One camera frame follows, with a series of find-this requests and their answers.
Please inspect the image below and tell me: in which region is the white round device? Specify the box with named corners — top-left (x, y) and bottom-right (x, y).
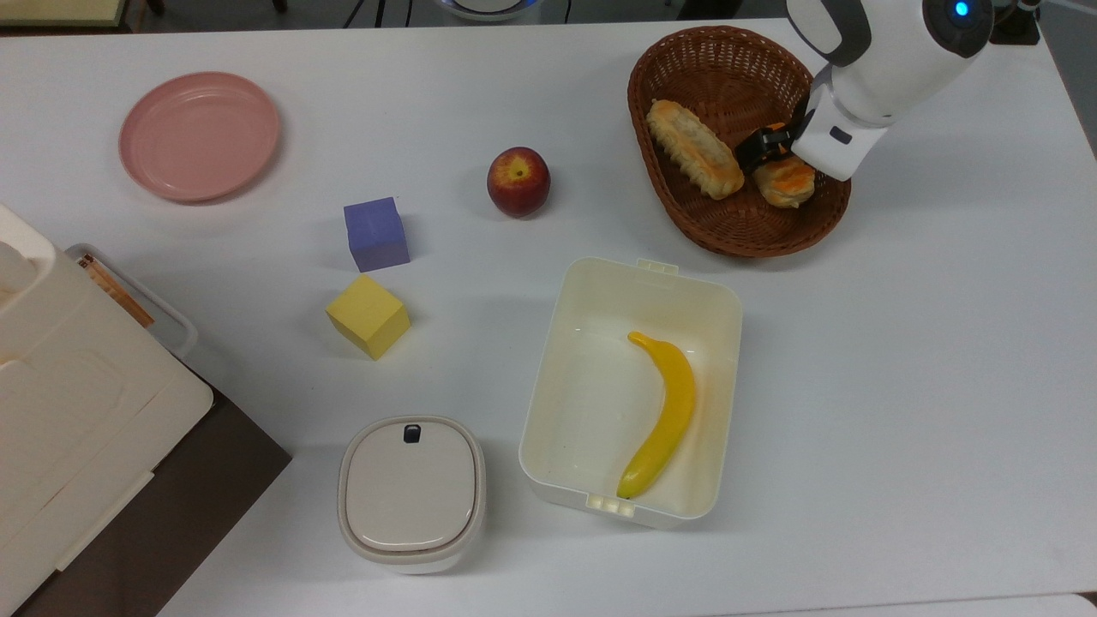
top-left (433, 0), bottom-right (541, 22)

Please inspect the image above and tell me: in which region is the red apple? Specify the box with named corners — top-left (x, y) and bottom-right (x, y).
top-left (487, 147), bottom-right (551, 218)

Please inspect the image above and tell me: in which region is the yellow banana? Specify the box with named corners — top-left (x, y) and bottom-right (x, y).
top-left (617, 332), bottom-right (697, 500)

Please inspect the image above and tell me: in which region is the yellowish furniture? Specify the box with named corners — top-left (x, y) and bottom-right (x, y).
top-left (0, 0), bottom-right (129, 28)

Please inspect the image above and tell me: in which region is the white drawer handle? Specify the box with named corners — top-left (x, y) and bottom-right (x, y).
top-left (64, 243), bottom-right (198, 361)

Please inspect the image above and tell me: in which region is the white plastic box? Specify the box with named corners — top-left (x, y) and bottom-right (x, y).
top-left (519, 257), bottom-right (743, 530)

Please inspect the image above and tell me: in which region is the bread with orange topping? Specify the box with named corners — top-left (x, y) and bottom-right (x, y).
top-left (754, 157), bottom-right (817, 209)

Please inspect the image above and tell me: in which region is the small beige lidded bin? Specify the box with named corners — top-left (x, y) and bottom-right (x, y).
top-left (337, 416), bottom-right (487, 575)

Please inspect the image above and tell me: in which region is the purple cube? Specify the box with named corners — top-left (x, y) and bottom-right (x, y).
top-left (344, 196), bottom-right (411, 273)

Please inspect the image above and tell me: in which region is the cream toy microwave oven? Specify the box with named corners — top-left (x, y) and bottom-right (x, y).
top-left (0, 201), bottom-right (215, 617)

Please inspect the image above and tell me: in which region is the long flaky bread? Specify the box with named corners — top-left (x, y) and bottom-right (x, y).
top-left (646, 99), bottom-right (745, 201)

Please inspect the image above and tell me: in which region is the yellow cube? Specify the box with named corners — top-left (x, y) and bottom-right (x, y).
top-left (325, 274), bottom-right (411, 361)

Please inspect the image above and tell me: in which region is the pink plate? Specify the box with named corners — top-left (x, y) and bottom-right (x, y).
top-left (118, 72), bottom-right (282, 203)

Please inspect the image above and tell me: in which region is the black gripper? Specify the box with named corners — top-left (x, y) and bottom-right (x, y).
top-left (734, 103), bottom-right (813, 174)

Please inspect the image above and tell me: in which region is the brown wicker basket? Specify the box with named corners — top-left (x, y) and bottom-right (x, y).
top-left (627, 26), bottom-right (852, 258)

